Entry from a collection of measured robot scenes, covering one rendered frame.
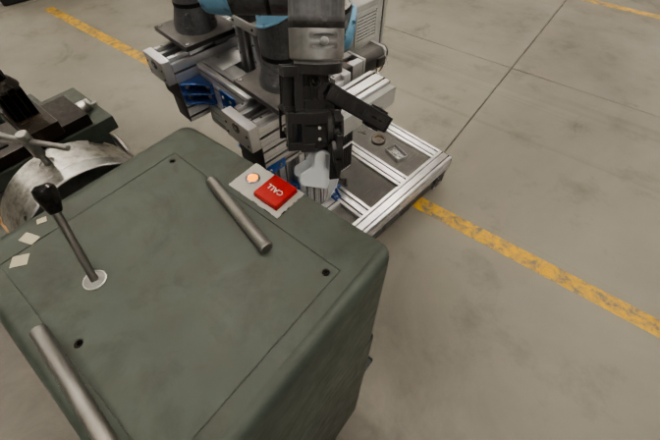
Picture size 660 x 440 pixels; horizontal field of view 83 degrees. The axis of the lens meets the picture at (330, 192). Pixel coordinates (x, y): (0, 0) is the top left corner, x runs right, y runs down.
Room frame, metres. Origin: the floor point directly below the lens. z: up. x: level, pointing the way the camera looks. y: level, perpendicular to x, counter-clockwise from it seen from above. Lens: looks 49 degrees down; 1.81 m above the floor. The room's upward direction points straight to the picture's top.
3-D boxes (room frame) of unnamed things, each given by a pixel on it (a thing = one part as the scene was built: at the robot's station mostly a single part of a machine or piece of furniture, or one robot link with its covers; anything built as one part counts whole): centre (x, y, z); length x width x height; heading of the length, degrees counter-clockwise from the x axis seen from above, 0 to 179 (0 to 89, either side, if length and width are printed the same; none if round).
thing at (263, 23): (1.00, 0.13, 1.33); 0.13 x 0.12 x 0.14; 89
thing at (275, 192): (0.47, 0.10, 1.26); 0.06 x 0.06 x 0.02; 51
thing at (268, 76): (1.00, 0.14, 1.21); 0.15 x 0.15 x 0.10
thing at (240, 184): (0.48, 0.13, 1.23); 0.13 x 0.08 x 0.06; 51
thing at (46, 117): (1.01, 1.01, 1.00); 0.20 x 0.10 x 0.05; 51
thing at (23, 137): (0.57, 0.61, 1.26); 0.02 x 0.02 x 0.12
